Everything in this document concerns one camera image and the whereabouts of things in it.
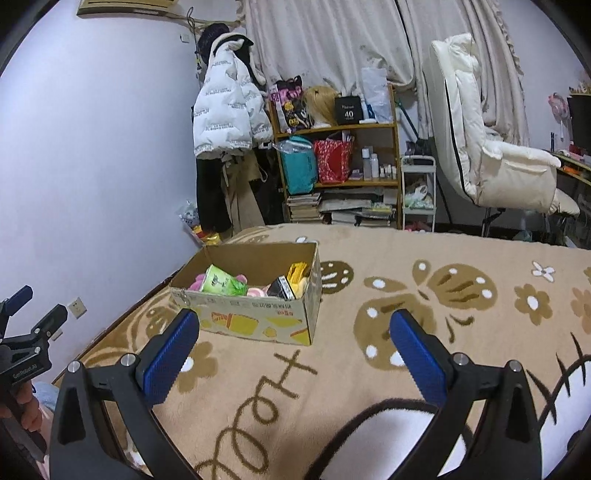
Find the yellow and red snack packet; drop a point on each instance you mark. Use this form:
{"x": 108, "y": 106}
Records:
{"x": 207, "y": 234}

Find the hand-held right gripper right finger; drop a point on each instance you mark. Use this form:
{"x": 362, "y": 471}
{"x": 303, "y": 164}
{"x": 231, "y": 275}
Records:
{"x": 418, "y": 355}

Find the clear plastic bottle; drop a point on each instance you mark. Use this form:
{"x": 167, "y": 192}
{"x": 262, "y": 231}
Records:
{"x": 291, "y": 145}

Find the pile of magazines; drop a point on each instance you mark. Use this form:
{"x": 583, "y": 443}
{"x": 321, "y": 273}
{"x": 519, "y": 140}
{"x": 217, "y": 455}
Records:
{"x": 355, "y": 207}

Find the row of small bottles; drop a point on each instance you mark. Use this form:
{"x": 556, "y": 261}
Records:
{"x": 388, "y": 172}

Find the white wall outlet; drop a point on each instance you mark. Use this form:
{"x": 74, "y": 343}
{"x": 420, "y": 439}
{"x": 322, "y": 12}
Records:
{"x": 77, "y": 308}

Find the black hat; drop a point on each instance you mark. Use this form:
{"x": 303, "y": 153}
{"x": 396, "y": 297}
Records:
{"x": 217, "y": 34}

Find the magenta plush toy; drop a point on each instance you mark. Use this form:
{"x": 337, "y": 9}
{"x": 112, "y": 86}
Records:
{"x": 196, "y": 284}

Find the red patterned bag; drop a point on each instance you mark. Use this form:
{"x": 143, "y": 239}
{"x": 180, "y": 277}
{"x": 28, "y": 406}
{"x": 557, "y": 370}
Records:
{"x": 332, "y": 161}

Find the pink desk fan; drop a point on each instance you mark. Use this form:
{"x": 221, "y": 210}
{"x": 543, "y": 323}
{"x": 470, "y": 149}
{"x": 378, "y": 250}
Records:
{"x": 558, "y": 105}

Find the black hanging coat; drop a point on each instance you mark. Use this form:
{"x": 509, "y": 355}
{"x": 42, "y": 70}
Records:
{"x": 212, "y": 194}

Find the person's left hand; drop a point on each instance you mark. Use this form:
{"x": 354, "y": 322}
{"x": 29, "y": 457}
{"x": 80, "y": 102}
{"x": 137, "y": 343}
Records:
{"x": 31, "y": 410}

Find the printed cardboard box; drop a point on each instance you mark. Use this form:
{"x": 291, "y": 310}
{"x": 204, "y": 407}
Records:
{"x": 240, "y": 318}

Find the beige butterfly-print blanket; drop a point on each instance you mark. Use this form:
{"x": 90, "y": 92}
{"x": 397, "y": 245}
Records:
{"x": 369, "y": 249}

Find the green tissue pack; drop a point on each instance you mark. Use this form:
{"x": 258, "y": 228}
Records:
{"x": 221, "y": 281}

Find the beige hanging coat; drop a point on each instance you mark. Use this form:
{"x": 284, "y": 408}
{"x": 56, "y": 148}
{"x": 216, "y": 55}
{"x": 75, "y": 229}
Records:
{"x": 247, "y": 203}

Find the stack of books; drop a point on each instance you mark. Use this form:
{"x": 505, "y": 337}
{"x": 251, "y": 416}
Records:
{"x": 302, "y": 207}

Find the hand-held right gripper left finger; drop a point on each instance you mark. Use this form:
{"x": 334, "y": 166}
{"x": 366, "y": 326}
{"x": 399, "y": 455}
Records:
{"x": 168, "y": 355}

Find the pink and black printed bag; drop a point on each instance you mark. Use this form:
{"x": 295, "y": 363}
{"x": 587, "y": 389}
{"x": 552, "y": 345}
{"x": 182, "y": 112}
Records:
{"x": 291, "y": 104}

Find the cluttered desk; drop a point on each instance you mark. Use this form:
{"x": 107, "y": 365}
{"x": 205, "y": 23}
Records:
{"x": 575, "y": 170}

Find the printed plastic bag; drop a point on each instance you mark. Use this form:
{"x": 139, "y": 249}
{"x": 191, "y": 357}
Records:
{"x": 189, "y": 213}

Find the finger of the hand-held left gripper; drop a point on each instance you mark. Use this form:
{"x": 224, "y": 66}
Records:
{"x": 51, "y": 318}
{"x": 18, "y": 297}

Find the white padded chair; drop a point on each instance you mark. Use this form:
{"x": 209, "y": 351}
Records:
{"x": 498, "y": 170}

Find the black tissue pack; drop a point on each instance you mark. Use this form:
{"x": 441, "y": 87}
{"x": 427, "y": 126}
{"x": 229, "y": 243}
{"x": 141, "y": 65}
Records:
{"x": 279, "y": 287}

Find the blond wig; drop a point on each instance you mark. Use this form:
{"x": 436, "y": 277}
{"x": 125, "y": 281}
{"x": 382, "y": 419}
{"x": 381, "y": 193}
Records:
{"x": 321, "y": 106}

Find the white plastic bag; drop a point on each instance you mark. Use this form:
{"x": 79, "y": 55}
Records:
{"x": 375, "y": 94}

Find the black gift box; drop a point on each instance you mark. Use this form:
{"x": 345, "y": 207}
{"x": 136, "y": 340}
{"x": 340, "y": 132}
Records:
{"x": 348, "y": 110}

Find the beige air conditioner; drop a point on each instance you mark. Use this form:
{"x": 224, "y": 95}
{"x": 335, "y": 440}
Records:
{"x": 129, "y": 7}

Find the white utility cart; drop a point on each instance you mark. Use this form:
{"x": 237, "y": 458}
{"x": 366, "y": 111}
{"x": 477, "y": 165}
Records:
{"x": 418, "y": 198}

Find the teal bag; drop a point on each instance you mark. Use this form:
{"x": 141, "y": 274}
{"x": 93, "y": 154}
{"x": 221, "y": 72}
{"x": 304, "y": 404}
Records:
{"x": 298, "y": 168}

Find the wooden shelf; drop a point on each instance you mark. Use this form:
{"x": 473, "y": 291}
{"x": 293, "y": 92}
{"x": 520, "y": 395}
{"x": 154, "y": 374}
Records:
{"x": 355, "y": 124}

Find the white bottle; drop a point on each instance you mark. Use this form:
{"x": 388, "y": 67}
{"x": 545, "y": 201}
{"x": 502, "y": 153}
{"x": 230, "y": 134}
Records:
{"x": 366, "y": 164}
{"x": 374, "y": 167}

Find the white puffer jacket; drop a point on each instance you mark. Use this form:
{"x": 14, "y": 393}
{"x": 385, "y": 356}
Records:
{"x": 221, "y": 115}

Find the pink square plush cushion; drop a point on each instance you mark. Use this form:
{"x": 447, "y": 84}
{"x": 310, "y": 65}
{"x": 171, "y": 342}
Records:
{"x": 256, "y": 292}

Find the grey curtain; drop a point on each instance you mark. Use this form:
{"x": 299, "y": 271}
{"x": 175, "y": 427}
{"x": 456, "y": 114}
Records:
{"x": 323, "y": 46}

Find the yellow plush toy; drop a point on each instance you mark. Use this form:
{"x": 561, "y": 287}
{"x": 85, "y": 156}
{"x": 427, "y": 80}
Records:
{"x": 299, "y": 277}

